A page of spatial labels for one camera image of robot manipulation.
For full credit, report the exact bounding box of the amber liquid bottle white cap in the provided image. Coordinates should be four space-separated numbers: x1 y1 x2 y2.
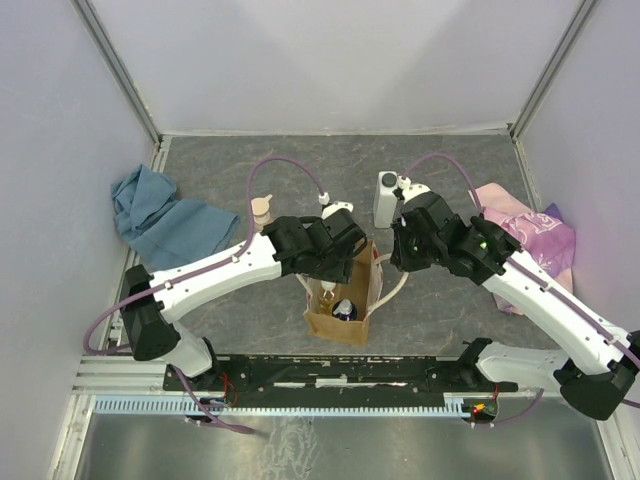
317 281 340 316

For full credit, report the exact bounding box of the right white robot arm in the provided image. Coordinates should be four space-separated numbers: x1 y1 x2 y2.
391 177 639 421

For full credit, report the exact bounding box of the light blue cable duct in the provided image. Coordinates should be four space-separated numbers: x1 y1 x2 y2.
93 394 476 417

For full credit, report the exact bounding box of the left aluminium corner post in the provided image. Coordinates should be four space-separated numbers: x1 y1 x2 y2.
71 0 163 144

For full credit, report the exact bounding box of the pink cloth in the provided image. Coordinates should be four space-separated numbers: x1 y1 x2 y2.
475 183 576 292

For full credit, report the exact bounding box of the burlap watermelon canvas bag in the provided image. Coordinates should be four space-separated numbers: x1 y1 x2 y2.
298 240 409 345

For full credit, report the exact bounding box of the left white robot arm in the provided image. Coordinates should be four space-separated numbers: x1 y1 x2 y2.
119 202 367 390

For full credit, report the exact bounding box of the aluminium frame rail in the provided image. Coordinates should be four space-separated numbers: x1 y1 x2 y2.
73 355 521 395

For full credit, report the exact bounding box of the right aluminium corner post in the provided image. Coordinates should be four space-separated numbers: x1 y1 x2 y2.
509 0 600 142

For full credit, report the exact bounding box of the white bottle grey cap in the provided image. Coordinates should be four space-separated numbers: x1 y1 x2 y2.
373 171 398 229

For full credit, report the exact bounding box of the aluminium corner post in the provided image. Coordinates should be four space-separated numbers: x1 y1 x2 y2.
509 0 600 142
71 0 163 144

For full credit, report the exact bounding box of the blue cloth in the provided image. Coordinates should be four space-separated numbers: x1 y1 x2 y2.
110 165 239 270

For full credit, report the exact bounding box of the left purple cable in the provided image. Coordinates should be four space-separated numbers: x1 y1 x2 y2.
82 155 331 434

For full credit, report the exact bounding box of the beige pump lotion bottle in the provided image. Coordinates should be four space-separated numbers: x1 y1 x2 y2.
250 194 273 232

